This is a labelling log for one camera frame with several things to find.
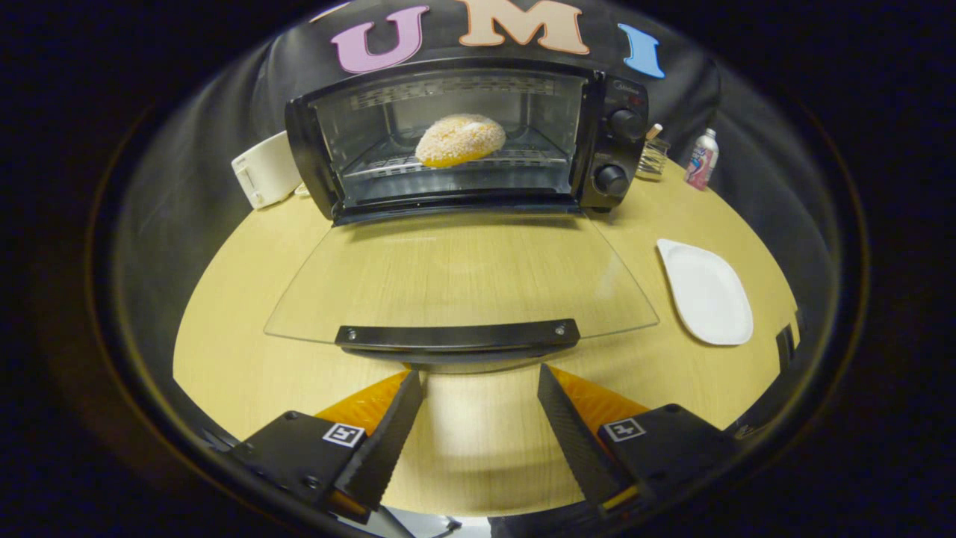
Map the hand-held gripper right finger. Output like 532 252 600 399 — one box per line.
538 364 740 520

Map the sugar-coated bun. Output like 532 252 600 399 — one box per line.
415 114 507 168

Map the black toaster oven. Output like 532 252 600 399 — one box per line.
263 58 661 367

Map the black backdrop cloth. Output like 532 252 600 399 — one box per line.
112 0 822 315

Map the metal oven rack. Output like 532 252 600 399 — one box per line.
344 146 570 182

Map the wire rack holder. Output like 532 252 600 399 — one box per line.
636 137 671 182

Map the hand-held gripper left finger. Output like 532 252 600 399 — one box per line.
228 368 424 524

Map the white square plate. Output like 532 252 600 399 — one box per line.
657 238 754 347

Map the white bottle with pink label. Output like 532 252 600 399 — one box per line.
685 128 720 191

